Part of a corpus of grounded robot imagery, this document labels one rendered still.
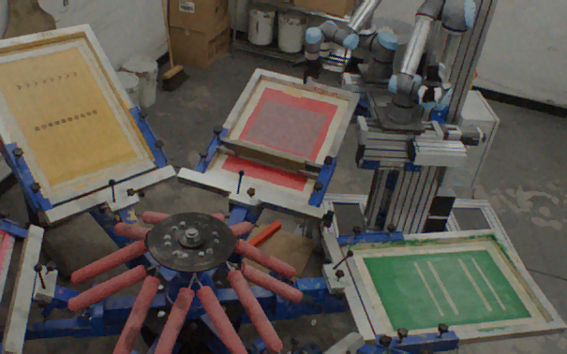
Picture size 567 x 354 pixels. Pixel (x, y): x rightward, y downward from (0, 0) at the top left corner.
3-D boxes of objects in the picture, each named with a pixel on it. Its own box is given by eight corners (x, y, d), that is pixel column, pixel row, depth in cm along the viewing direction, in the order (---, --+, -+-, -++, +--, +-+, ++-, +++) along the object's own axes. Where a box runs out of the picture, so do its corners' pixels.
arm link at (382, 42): (386, 64, 317) (392, 41, 309) (366, 55, 324) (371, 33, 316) (397, 58, 325) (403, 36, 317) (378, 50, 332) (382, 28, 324)
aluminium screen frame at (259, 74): (256, 73, 317) (256, 67, 314) (359, 98, 306) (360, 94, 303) (196, 177, 270) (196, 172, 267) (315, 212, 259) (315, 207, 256)
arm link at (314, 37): (325, 30, 280) (315, 37, 276) (323, 48, 289) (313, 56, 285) (313, 23, 284) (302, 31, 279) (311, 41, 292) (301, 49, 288)
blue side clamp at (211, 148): (220, 134, 289) (219, 125, 284) (229, 137, 288) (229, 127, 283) (195, 178, 272) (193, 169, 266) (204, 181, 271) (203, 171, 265)
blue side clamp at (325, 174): (325, 163, 279) (326, 154, 273) (335, 166, 278) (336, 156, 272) (306, 211, 261) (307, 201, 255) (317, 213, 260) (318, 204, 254)
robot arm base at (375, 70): (390, 68, 337) (393, 52, 331) (395, 80, 325) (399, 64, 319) (365, 66, 335) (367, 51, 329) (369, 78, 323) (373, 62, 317)
